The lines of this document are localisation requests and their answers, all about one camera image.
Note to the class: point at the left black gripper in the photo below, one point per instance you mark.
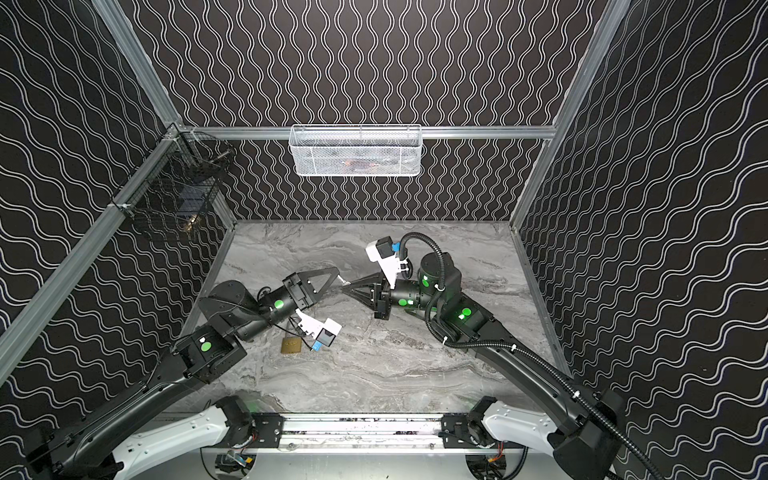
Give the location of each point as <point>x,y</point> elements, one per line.
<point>297,289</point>

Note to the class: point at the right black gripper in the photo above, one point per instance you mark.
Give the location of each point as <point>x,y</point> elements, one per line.
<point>381,297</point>

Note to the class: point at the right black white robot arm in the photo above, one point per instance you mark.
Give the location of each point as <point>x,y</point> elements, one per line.
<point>580,428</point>

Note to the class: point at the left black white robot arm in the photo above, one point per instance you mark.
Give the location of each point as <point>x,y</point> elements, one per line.
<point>99,447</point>

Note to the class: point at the large brass padlock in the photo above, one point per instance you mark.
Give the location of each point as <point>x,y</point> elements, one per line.
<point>291,345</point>

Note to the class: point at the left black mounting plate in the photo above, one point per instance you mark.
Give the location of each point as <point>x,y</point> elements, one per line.
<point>263,430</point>

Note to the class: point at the black mounting plate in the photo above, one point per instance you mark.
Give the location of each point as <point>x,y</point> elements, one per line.
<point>263,430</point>
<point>458,431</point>

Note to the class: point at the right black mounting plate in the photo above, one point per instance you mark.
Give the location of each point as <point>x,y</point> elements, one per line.
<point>458,431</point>

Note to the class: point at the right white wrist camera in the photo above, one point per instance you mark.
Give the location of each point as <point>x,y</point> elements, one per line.
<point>389,256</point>

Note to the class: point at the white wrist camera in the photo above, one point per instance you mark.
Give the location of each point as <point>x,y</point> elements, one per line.
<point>322,332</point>
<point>389,256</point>

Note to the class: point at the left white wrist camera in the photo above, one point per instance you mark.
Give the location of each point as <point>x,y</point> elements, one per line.
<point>322,332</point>

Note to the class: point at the white mesh wall basket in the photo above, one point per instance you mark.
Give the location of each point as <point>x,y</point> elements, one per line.
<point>356,150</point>

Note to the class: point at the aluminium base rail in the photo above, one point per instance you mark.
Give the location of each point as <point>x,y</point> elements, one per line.
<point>409,433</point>

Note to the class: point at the black wire wall basket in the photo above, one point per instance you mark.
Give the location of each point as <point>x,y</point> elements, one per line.
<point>184,183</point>

